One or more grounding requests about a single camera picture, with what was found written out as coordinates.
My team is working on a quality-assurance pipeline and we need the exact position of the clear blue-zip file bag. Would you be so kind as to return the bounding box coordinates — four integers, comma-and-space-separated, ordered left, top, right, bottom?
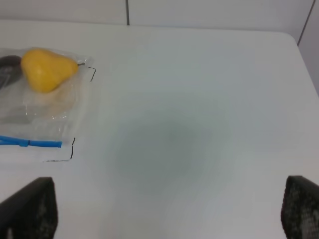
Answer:
0, 47, 95, 164

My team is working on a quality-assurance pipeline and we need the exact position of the purple eggplant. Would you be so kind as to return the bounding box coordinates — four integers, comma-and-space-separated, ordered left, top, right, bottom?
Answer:
0, 55, 22, 89

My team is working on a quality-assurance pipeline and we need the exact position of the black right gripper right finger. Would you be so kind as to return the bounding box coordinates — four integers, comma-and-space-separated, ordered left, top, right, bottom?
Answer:
281, 176, 319, 239

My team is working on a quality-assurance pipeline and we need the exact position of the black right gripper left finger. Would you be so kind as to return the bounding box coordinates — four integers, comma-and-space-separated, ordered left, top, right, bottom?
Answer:
0, 177, 58, 239

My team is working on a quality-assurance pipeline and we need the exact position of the yellow pear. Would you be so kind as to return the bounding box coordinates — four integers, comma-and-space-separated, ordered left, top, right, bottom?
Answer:
20, 48, 78, 93

